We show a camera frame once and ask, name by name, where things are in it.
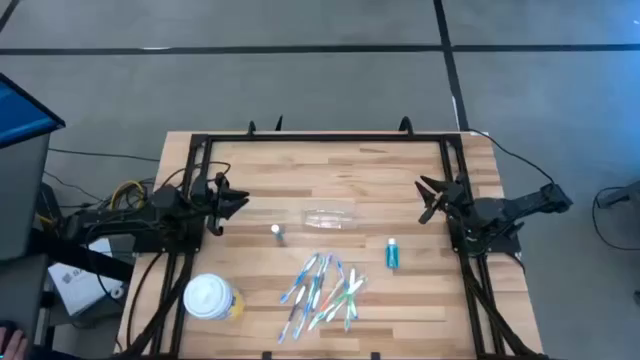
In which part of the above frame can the grey cabinet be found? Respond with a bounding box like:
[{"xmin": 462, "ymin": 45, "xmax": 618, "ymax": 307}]
[{"xmin": 0, "ymin": 132, "xmax": 52, "ymax": 262}]

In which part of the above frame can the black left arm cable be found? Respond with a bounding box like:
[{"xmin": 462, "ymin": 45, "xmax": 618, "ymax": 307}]
[{"xmin": 159, "ymin": 160, "xmax": 232, "ymax": 191}]

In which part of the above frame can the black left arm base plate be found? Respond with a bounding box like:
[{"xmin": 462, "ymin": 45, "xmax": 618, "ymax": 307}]
[{"xmin": 132, "ymin": 219, "xmax": 205, "ymax": 255}]

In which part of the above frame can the black cable over table edge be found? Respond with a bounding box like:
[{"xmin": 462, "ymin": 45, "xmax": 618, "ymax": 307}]
[{"xmin": 467, "ymin": 128, "xmax": 557, "ymax": 187}]

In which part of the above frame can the white lidded paper cup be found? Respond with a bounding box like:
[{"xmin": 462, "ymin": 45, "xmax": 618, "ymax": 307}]
[{"xmin": 182, "ymin": 272, "xmax": 246, "ymax": 322}]

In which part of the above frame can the white printed booklet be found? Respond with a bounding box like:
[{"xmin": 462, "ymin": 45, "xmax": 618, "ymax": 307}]
[{"xmin": 47, "ymin": 237, "xmax": 126, "ymax": 317}]

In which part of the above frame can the black aluminium table frame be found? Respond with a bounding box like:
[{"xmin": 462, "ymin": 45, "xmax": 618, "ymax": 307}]
[{"xmin": 118, "ymin": 131, "xmax": 549, "ymax": 360}]

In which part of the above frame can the clear acrylic organizer box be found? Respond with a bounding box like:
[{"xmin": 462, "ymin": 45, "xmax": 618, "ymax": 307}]
[{"xmin": 301, "ymin": 208, "xmax": 359, "ymax": 231}]

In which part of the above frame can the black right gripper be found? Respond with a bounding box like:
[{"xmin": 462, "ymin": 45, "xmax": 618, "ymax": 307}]
[{"xmin": 414, "ymin": 175, "xmax": 475, "ymax": 225}]

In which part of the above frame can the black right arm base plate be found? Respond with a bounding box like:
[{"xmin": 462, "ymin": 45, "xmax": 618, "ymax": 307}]
[{"xmin": 448, "ymin": 219, "xmax": 522, "ymax": 255}]

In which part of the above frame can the yellow cable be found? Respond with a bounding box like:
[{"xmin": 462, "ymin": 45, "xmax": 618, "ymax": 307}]
[{"xmin": 107, "ymin": 178, "xmax": 148, "ymax": 211}]

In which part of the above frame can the black looped floor cable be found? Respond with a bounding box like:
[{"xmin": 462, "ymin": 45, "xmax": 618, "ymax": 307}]
[{"xmin": 591, "ymin": 185, "xmax": 640, "ymax": 252}]

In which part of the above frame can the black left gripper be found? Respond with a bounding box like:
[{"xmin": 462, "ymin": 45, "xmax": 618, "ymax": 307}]
[{"xmin": 191, "ymin": 172, "xmax": 250, "ymax": 237}]

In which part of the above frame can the computer monitor blue screen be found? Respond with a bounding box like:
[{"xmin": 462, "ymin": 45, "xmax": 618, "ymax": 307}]
[{"xmin": 0, "ymin": 72, "xmax": 67, "ymax": 150}]

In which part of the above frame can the thin black floor cable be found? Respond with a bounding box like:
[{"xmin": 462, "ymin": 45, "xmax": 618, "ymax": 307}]
[
  {"xmin": 42, "ymin": 169, "xmax": 104, "ymax": 202},
  {"xmin": 47, "ymin": 146, "xmax": 161, "ymax": 164}
]

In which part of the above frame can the black stand bar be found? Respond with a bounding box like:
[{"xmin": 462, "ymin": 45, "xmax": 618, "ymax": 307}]
[{"xmin": 27, "ymin": 227, "xmax": 135, "ymax": 283}]

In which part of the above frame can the person's hand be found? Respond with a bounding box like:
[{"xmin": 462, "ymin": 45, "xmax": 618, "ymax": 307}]
[{"xmin": 0, "ymin": 327, "xmax": 29, "ymax": 360}]

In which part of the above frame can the black cable beside table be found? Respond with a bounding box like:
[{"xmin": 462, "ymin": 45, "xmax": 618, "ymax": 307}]
[{"xmin": 125, "ymin": 251, "xmax": 167, "ymax": 351}]

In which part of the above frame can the grey floor stand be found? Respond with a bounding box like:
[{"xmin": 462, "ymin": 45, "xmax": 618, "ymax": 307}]
[{"xmin": 596, "ymin": 179, "xmax": 640, "ymax": 209}]

